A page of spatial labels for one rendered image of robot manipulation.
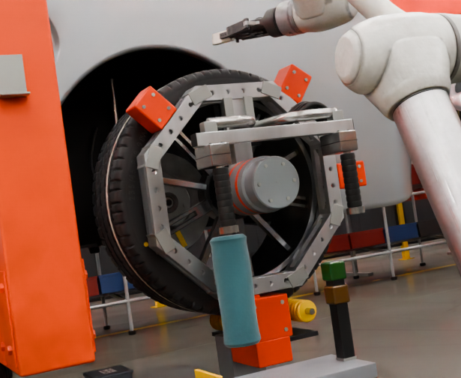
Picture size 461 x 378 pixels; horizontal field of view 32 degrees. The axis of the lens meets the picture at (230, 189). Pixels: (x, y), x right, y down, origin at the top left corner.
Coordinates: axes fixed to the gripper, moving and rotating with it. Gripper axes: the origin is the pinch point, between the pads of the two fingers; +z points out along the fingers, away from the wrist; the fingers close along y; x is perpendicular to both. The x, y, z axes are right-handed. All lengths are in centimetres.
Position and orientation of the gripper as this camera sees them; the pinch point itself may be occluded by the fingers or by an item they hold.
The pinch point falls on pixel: (223, 37)
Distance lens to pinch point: 219.9
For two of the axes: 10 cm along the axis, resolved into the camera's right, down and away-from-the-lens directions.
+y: 6.4, 0.1, 7.7
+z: -7.6, 0.9, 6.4
